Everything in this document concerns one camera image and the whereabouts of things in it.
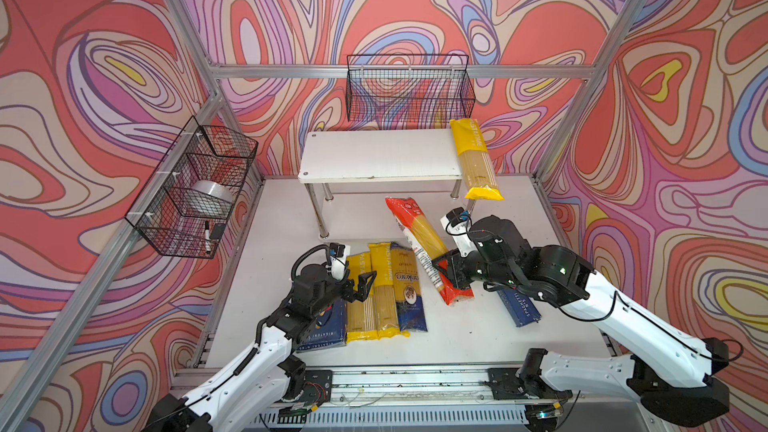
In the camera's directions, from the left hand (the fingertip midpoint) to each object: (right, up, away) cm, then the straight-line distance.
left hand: (364, 268), depth 80 cm
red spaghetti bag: (+15, +9, -16) cm, 24 cm away
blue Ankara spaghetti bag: (+12, -10, +6) cm, 17 cm away
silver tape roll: (-38, +20, -6) cm, 43 cm away
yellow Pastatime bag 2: (+4, -2, +14) cm, 15 cm away
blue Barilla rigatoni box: (-9, -16, -4) cm, 18 cm away
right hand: (+18, +3, -15) cm, 24 cm away
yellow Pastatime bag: (-1, -16, +2) cm, 16 cm away
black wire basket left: (-44, +16, -7) cm, 47 cm away
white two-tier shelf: (+3, +30, 0) cm, 31 cm away
